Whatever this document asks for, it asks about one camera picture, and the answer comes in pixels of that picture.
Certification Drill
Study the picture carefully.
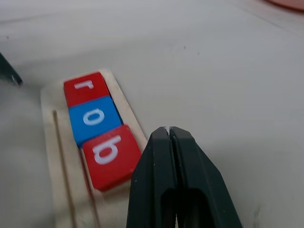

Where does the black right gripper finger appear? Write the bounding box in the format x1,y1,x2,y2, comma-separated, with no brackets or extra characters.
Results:
0,51,24,86
169,126,243,228
126,126,179,228

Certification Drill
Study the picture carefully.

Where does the red letter b block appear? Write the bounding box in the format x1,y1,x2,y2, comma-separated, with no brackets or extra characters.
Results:
82,124,143,192

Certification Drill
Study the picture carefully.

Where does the red round object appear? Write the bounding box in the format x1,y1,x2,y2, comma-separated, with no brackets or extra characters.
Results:
268,0,304,12

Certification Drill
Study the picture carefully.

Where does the red letter r block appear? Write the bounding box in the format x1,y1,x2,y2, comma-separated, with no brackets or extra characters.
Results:
63,72,112,108

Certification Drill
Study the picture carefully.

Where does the blue letter o block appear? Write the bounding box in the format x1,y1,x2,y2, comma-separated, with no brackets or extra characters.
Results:
68,96,124,148

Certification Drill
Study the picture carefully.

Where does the wooden letter tray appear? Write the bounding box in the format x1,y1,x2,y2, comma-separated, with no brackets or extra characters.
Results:
40,68,148,228

